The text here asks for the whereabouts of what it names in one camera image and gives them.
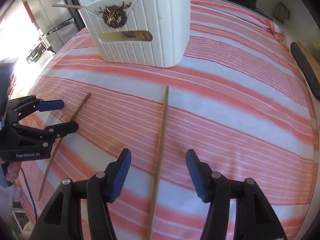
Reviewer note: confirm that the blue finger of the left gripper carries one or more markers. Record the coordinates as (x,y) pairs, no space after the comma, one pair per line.
(57,129)
(20,108)

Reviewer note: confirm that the wooden cutting board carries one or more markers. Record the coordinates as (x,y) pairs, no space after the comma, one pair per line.
(311,60)

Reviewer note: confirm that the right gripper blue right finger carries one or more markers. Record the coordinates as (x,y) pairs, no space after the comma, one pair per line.
(255,218)

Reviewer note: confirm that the person's left hand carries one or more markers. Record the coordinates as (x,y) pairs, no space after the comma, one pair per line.
(13,170)

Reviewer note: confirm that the grey refrigerator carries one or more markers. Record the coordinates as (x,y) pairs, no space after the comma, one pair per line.
(57,25)

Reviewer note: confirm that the cream utensil holder box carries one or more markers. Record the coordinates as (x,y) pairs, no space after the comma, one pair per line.
(163,25)

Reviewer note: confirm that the dark glass kettle jug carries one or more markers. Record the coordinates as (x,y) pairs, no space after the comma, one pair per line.
(281,12)

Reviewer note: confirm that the pink striped tablecloth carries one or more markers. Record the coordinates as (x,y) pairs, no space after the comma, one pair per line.
(237,98)

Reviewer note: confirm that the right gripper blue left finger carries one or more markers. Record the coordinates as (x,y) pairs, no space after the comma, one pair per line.
(61,217)

